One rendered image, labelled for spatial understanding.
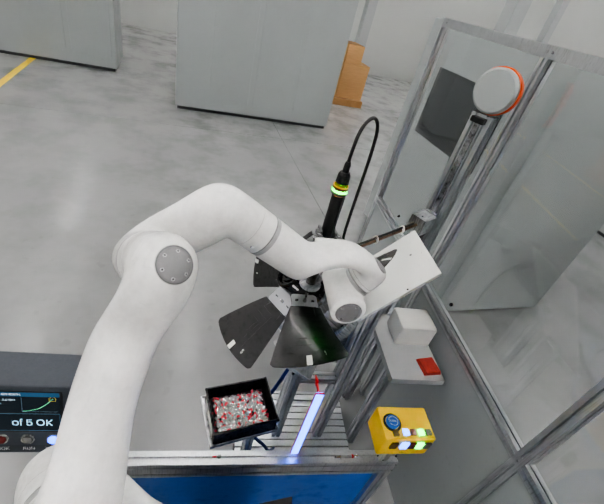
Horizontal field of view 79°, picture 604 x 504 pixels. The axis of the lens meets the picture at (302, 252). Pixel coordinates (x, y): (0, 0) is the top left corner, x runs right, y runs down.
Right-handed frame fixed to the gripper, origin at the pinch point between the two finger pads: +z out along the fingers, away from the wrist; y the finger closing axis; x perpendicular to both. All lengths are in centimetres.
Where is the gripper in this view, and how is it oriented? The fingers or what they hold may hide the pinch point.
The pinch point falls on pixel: (326, 233)
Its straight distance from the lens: 108.9
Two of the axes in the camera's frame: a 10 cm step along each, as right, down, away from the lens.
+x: 2.2, -7.8, -5.8
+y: 9.7, 1.1, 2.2
